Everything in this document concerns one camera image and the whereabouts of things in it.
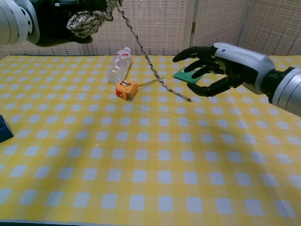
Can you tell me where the green flat packet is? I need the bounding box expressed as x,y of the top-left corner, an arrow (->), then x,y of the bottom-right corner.
173,67 -> 205,85

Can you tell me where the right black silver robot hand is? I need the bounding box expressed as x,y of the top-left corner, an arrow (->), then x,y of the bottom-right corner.
172,42 -> 276,97

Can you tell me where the clear plastic water bottle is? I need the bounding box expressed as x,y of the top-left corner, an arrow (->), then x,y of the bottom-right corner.
107,47 -> 133,84

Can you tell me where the yellow white checkered tablecloth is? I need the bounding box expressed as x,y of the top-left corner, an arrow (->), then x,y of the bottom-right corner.
0,55 -> 301,226

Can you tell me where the braided rope bundle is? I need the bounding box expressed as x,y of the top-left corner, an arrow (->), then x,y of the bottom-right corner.
66,0 -> 193,102

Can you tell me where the woven bamboo folding screen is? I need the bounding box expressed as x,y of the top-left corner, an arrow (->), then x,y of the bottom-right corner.
0,0 -> 301,59

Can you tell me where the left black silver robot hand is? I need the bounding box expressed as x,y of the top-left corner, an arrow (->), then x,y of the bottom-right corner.
29,0 -> 109,48

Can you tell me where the blue toy building brick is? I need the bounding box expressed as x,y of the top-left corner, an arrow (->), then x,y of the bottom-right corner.
0,114 -> 14,144

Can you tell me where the orange tape measure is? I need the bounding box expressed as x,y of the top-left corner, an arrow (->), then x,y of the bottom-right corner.
115,76 -> 163,101

